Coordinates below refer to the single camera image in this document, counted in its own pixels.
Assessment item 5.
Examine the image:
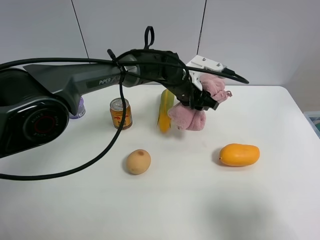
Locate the gold energy drink can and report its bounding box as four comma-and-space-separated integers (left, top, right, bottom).
109, 97, 133, 129

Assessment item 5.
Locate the clear plastic bin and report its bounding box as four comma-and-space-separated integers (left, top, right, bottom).
303, 111, 320, 138

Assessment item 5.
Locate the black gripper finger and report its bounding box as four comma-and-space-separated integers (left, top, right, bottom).
196, 90, 219, 111

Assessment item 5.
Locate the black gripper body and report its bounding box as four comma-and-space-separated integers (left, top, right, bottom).
160, 66, 203, 110

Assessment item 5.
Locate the purple round air freshener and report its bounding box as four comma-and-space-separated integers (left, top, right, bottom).
69, 97, 86, 120

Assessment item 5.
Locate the orange mango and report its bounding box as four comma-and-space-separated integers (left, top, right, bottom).
219, 143, 260, 167

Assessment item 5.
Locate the tan potato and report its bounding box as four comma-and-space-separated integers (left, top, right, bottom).
125, 149, 151, 175

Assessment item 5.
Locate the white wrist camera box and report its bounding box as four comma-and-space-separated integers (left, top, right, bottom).
186, 55, 227, 91

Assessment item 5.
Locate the pink towel with black band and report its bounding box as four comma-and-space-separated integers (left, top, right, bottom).
167, 73, 232, 131

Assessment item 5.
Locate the black cable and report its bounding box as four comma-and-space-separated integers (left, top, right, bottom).
0, 25, 250, 181

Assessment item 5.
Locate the corn cob with green husk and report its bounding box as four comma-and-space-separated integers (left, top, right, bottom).
157, 89, 175, 134

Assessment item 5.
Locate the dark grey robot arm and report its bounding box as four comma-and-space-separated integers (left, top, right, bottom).
0, 49, 219, 157

